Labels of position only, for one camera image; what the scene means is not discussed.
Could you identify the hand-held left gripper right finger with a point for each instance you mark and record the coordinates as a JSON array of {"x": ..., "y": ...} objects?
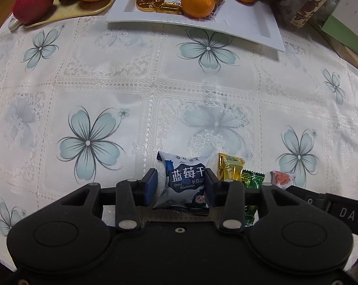
[{"x": 210, "y": 187}]

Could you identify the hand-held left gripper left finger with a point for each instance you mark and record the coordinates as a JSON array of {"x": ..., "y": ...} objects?
[{"x": 150, "y": 185}]

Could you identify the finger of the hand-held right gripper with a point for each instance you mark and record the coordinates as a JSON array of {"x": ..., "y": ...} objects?
[{"x": 306, "y": 197}]

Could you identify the blue and white snack packet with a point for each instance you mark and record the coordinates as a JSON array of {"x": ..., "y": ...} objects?
[{"x": 182, "y": 181}]

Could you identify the gold wrapped candy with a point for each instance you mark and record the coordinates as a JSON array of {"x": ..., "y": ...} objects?
[{"x": 230, "y": 166}]

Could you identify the pink wrapped candy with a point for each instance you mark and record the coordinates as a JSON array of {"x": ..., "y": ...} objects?
[{"x": 283, "y": 179}]

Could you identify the green wrapped candy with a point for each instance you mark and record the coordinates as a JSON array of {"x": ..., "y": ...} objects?
[{"x": 253, "y": 178}]

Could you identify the white floral lace tablecloth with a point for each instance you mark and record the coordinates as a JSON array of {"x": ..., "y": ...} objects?
[{"x": 107, "y": 80}]

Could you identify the white rectangular plate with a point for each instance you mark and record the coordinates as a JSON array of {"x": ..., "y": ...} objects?
[{"x": 244, "y": 17}]

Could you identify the green and white box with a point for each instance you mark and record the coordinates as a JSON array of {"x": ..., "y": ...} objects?
[{"x": 345, "y": 23}]

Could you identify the large tangerine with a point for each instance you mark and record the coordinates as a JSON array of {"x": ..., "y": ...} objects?
[{"x": 197, "y": 3}]

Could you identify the yellow fruit tray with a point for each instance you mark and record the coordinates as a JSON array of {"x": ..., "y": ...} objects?
[{"x": 78, "y": 10}]

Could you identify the brown printed snack bag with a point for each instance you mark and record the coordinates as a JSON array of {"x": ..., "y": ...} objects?
[{"x": 303, "y": 3}]

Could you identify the small white plastic piece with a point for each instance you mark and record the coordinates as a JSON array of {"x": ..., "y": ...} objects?
[{"x": 14, "y": 23}]

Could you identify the dark red apple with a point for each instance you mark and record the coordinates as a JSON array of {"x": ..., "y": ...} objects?
[{"x": 32, "y": 3}]

